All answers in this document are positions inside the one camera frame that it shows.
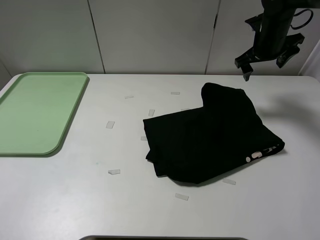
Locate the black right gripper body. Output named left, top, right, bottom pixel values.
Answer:
left=234, top=12, right=305, bottom=68

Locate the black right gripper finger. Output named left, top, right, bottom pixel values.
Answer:
left=276, top=51, right=299, bottom=68
left=240, top=64, right=253, bottom=82

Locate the black short sleeve t-shirt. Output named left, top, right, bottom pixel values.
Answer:
left=143, top=82, right=285, bottom=185

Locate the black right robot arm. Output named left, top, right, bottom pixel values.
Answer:
left=234, top=0, right=320, bottom=82

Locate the light green plastic tray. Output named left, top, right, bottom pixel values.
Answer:
left=0, top=72, right=89, bottom=156

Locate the clear tape strip centre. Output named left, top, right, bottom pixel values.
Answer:
left=148, top=109, right=155, bottom=117

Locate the clear tape strip front left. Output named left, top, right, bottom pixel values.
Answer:
left=108, top=169, right=121, bottom=175

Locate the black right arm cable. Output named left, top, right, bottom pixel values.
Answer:
left=289, top=1, right=315, bottom=30

